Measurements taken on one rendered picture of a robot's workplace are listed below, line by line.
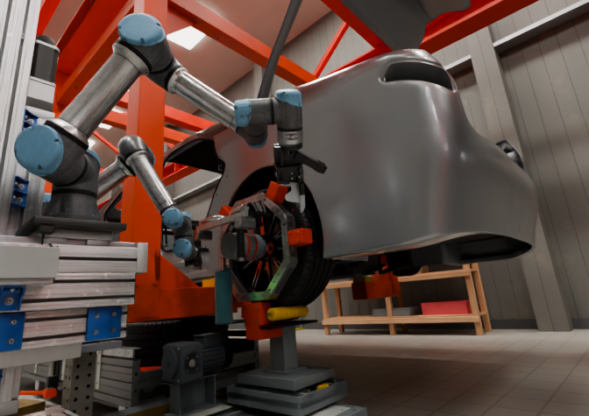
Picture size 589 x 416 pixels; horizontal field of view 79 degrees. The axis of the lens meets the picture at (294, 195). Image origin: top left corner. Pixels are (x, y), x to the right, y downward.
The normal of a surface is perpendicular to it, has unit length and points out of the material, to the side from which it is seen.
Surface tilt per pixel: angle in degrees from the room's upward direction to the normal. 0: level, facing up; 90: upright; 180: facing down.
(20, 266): 90
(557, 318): 90
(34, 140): 96
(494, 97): 90
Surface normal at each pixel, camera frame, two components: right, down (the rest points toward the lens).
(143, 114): 0.74, -0.24
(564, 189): -0.69, -0.15
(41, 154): -0.01, -0.18
